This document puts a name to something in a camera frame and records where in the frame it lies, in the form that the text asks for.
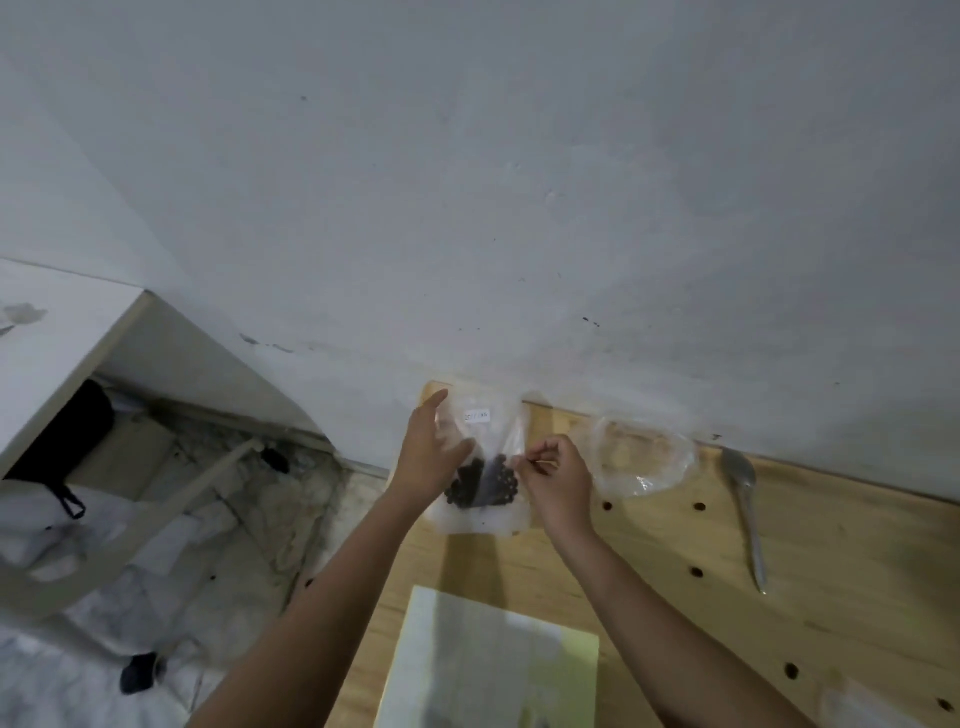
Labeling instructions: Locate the small translucent plastic bag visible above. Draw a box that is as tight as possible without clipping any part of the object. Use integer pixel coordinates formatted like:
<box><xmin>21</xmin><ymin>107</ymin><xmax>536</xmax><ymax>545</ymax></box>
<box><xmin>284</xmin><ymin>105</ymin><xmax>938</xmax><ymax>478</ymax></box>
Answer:
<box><xmin>425</xmin><ymin>384</ymin><xmax>533</xmax><ymax>538</ymax></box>
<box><xmin>819</xmin><ymin>677</ymin><xmax>933</xmax><ymax>728</ymax></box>

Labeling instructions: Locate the metal spoon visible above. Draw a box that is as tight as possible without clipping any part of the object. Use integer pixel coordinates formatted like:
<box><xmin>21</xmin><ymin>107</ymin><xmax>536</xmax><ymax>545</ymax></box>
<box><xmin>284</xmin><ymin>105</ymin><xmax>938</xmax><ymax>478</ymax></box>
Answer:
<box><xmin>720</xmin><ymin>446</ymin><xmax>769</xmax><ymax>596</ymax></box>

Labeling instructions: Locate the person's right hand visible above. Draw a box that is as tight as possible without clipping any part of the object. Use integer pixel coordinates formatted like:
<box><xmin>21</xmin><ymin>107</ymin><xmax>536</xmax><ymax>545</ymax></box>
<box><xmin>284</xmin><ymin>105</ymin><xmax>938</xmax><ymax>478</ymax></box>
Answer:
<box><xmin>511</xmin><ymin>434</ymin><xmax>598</xmax><ymax>538</ymax></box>

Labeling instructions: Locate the black bag with strap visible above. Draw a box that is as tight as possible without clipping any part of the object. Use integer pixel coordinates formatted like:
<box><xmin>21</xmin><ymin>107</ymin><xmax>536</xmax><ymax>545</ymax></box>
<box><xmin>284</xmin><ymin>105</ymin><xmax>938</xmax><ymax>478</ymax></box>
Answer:
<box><xmin>3</xmin><ymin>377</ymin><xmax>116</xmax><ymax>522</ymax></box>

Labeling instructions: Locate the pale yellow label sheet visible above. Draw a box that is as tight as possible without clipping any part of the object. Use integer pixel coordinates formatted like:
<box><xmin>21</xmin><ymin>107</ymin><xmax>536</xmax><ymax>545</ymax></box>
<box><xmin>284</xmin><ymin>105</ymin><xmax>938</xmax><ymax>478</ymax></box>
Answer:
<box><xmin>374</xmin><ymin>584</ymin><xmax>602</xmax><ymax>728</ymax></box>

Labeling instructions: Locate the large clear plastic bag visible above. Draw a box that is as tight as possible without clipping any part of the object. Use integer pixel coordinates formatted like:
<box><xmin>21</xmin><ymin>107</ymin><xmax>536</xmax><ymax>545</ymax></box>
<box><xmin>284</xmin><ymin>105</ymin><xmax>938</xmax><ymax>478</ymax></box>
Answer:
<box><xmin>587</xmin><ymin>415</ymin><xmax>702</xmax><ymax>501</ymax></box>

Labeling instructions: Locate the brown cardboard box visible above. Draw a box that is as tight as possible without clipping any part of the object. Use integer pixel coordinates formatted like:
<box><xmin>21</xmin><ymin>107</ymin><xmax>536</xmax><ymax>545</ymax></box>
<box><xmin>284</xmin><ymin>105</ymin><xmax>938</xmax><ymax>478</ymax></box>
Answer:
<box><xmin>69</xmin><ymin>414</ymin><xmax>179</xmax><ymax>502</ymax></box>

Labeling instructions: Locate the person's left hand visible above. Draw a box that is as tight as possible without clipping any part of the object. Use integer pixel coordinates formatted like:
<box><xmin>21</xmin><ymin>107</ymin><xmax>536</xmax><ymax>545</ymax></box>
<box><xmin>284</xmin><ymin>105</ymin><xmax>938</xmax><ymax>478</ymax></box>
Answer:
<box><xmin>389</xmin><ymin>388</ymin><xmax>478</xmax><ymax>511</ymax></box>

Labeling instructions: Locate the wooden stick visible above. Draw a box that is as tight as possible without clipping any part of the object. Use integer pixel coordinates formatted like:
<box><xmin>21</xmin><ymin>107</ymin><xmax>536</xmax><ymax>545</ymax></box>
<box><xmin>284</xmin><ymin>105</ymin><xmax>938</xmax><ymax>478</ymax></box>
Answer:
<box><xmin>0</xmin><ymin>437</ymin><xmax>266</xmax><ymax>625</ymax></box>

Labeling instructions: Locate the white grey cabinet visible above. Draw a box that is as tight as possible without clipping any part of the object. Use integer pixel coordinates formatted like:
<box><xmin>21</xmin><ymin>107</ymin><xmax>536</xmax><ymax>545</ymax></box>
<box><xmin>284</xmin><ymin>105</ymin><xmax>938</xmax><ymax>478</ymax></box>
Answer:
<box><xmin>0</xmin><ymin>258</ymin><xmax>337</xmax><ymax>481</ymax></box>

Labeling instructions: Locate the person's left forearm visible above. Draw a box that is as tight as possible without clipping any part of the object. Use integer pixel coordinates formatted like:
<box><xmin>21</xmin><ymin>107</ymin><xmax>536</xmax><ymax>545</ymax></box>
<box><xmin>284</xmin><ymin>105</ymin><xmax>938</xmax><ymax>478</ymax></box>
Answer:
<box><xmin>187</xmin><ymin>487</ymin><xmax>429</xmax><ymax>728</ymax></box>

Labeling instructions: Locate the small black floor object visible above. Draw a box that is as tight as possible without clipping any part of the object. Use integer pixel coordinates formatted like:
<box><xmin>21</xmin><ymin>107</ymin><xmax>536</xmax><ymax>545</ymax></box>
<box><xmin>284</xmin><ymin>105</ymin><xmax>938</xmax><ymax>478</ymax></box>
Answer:
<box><xmin>119</xmin><ymin>652</ymin><xmax>169</xmax><ymax>697</ymax></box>

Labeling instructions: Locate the person's right forearm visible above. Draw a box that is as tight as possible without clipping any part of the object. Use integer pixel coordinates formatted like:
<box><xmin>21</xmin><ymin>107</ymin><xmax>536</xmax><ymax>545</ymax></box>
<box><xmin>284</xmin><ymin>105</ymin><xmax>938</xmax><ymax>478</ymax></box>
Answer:
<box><xmin>554</xmin><ymin>517</ymin><xmax>815</xmax><ymax>728</ymax></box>

